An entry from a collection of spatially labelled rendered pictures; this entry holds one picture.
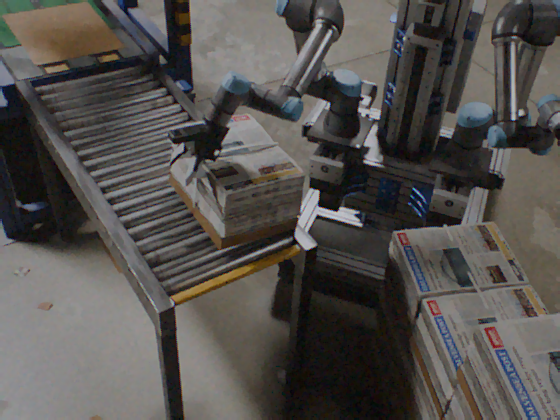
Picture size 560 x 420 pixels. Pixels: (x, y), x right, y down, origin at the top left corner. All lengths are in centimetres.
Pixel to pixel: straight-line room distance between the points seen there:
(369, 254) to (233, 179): 114
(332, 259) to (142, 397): 94
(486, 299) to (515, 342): 41
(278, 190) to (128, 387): 114
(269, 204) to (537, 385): 95
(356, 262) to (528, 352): 137
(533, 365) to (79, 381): 183
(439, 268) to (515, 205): 170
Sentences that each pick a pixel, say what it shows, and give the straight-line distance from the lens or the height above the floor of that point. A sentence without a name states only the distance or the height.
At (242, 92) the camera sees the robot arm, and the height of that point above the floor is 129.
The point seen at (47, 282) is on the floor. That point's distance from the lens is 324.
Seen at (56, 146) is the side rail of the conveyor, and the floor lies 80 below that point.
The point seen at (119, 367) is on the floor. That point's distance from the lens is 289.
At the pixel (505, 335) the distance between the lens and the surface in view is 171.
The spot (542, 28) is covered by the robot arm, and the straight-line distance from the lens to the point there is 233.
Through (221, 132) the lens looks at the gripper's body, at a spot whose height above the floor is 116.
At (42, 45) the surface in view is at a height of 80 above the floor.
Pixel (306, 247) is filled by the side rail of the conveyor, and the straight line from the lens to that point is 216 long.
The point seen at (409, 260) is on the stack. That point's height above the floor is 83.
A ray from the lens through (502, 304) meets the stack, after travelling 210.
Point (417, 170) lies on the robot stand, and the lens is 266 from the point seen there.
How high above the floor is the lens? 236
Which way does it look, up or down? 42 degrees down
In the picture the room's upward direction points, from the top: 8 degrees clockwise
